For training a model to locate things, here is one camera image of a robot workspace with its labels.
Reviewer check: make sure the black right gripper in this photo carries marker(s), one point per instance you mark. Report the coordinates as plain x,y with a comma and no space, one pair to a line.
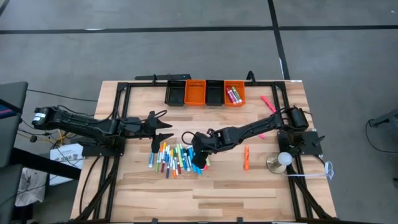
202,146

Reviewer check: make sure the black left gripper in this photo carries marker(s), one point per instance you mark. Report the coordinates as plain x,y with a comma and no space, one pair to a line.
140,127

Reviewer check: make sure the yellow-green highlighter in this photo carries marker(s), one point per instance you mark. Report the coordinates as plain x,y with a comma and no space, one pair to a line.
208,161
179,151
237,94

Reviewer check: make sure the teal highlighter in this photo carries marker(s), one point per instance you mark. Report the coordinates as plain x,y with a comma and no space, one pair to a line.
199,171
186,163

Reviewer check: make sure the teal cap white marker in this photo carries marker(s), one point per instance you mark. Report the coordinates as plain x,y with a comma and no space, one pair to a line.
151,160

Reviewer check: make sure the red cap white marker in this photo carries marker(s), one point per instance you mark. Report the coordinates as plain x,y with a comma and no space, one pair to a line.
178,168
163,167

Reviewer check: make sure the orange highlighter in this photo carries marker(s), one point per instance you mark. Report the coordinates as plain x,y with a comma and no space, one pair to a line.
246,158

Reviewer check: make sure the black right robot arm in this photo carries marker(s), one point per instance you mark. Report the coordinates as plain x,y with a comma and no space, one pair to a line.
248,127

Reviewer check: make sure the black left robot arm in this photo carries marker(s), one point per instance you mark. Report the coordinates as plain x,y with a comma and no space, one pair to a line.
77,124

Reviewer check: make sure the orange cap white marker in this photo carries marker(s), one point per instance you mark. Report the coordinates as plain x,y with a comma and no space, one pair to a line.
163,146
173,169

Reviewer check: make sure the blue cap white marker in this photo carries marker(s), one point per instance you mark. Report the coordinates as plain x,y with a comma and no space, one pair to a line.
167,154

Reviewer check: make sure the green cap white marker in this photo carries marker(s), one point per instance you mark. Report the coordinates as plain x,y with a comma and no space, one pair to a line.
158,163

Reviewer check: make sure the black mesh basket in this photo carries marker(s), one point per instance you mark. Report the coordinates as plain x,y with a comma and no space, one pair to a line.
175,96
215,95

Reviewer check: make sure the orange mesh basket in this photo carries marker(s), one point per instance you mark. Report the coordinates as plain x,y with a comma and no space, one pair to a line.
234,83
195,93

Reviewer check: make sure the black power strip bar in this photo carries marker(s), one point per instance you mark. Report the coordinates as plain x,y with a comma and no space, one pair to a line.
174,76

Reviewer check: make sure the white globe lamp brass base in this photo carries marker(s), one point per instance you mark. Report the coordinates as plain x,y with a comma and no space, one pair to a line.
284,158

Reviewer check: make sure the white printed paper sheet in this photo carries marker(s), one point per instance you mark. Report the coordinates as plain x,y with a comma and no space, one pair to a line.
65,155

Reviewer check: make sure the white label sticker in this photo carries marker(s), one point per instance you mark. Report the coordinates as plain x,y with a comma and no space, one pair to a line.
296,81

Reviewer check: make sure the black floor beam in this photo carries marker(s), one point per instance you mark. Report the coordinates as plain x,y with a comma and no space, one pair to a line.
46,163

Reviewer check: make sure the white crumpled cloth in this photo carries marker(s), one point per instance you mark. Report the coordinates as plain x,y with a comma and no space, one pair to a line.
31,186

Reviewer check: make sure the dark grey chair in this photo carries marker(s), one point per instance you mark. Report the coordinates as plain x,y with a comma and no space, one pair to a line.
12,124

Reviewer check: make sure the grey chair base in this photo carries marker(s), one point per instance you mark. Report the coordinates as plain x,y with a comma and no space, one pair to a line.
387,119

